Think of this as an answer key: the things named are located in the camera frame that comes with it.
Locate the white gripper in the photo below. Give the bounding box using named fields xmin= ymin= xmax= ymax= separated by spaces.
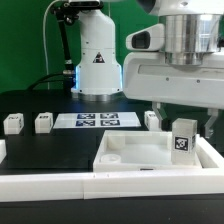
xmin=123 ymin=23 xmax=224 ymax=138

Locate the white square tabletop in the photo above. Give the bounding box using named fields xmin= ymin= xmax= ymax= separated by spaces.
xmin=93 ymin=130 xmax=202 ymax=172

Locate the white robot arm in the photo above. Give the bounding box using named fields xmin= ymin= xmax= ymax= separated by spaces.
xmin=69 ymin=0 xmax=224 ymax=137

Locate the white marker tag sheet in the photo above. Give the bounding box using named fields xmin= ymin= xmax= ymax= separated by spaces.
xmin=54 ymin=112 xmax=141 ymax=129

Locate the white U-shaped obstacle wall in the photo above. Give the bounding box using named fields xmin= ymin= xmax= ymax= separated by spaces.
xmin=0 ymin=136 xmax=224 ymax=202

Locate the black cable bundle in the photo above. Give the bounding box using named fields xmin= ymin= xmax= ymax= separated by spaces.
xmin=27 ymin=1 xmax=76 ymax=91

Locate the white cable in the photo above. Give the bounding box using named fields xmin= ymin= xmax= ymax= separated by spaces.
xmin=42 ymin=0 xmax=61 ymax=90

